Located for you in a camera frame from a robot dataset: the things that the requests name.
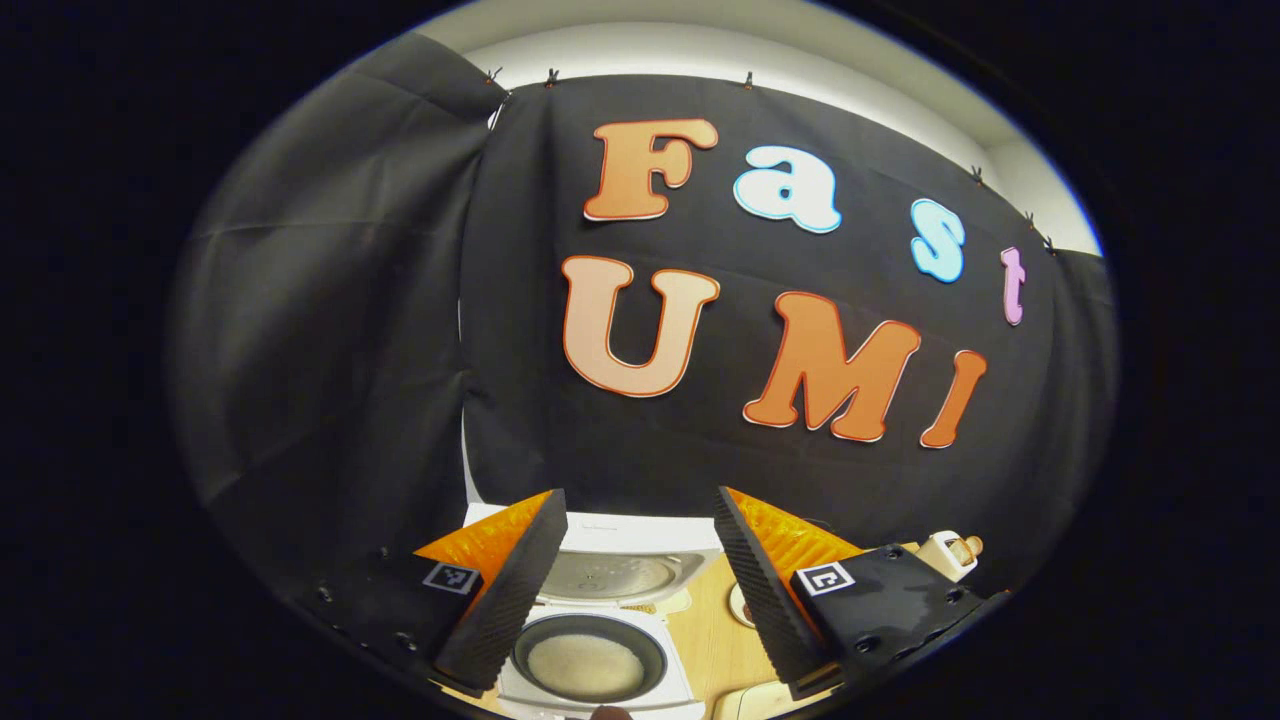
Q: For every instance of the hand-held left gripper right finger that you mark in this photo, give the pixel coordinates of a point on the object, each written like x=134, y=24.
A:
x=770, y=600

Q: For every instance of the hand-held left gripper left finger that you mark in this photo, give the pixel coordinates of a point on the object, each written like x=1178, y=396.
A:
x=510, y=600

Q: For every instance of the white rice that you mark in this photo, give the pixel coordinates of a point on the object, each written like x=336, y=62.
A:
x=585, y=665

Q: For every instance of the white rice cooker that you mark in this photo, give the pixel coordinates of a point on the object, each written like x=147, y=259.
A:
x=640, y=530

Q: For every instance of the cream chopstick holder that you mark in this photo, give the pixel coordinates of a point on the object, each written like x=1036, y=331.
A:
x=935, y=560

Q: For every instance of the cream rectangular rice container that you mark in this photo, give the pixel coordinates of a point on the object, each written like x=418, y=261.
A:
x=750, y=703

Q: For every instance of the white round plate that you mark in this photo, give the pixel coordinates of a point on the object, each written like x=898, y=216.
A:
x=738, y=605

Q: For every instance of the black backdrop cloth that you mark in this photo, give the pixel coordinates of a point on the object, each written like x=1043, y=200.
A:
x=350, y=330

